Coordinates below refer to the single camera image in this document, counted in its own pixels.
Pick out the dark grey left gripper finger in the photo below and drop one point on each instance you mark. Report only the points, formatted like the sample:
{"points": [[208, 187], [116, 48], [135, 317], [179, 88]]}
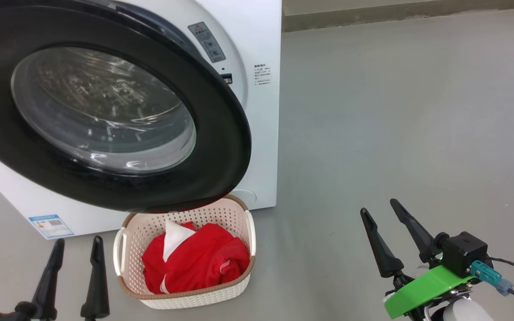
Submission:
{"points": [[48, 285], [96, 285]]}

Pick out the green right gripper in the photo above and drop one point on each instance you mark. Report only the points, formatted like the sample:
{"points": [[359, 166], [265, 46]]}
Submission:
{"points": [[426, 290]]}

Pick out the red jersey white lettering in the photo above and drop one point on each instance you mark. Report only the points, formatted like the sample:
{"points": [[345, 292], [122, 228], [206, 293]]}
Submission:
{"points": [[152, 272]]}

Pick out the red shorts white lining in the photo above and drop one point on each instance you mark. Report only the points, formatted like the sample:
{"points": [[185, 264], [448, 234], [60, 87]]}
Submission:
{"points": [[208, 263]]}

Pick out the black washing machine door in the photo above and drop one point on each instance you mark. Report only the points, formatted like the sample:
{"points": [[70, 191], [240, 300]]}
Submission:
{"points": [[221, 147]]}

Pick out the cream perforated basket brown rim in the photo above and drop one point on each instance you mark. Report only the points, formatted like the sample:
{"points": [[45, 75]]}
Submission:
{"points": [[194, 298]]}

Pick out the white front-load washing machine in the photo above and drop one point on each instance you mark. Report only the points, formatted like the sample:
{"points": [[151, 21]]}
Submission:
{"points": [[261, 147]]}

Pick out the grey rating label sticker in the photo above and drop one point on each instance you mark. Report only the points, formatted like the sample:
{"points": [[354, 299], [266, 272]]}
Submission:
{"points": [[207, 42]]}

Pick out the blue energy label sticker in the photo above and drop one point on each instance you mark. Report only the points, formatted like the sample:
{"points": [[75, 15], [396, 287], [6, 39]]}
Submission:
{"points": [[51, 226]]}

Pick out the round white filter cover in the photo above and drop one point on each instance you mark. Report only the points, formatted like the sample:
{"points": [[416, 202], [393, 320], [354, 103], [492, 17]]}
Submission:
{"points": [[249, 196]]}

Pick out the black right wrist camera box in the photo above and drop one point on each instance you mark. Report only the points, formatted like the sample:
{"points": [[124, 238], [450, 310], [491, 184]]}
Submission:
{"points": [[464, 252]]}

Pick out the grey concrete wall skirting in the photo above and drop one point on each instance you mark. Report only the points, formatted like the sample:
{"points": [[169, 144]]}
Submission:
{"points": [[395, 11]]}

